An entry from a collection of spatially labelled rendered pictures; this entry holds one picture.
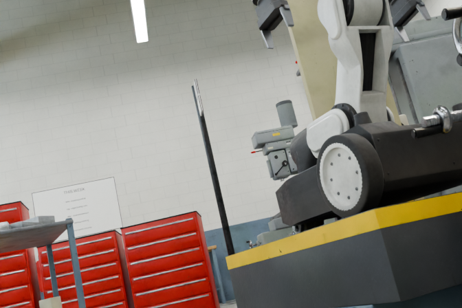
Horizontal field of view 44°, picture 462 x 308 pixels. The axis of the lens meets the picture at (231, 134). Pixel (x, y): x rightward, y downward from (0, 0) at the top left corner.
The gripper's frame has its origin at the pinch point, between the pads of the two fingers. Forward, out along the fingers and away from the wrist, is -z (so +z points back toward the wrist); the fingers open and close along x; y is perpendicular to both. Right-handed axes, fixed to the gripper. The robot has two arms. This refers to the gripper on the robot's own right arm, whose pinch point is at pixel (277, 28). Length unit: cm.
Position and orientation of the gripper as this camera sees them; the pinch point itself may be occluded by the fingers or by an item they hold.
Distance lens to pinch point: 165.7
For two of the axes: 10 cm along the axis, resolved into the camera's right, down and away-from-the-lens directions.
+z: -2.5, -8.9, 3.8
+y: 8.6, -0.2, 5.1
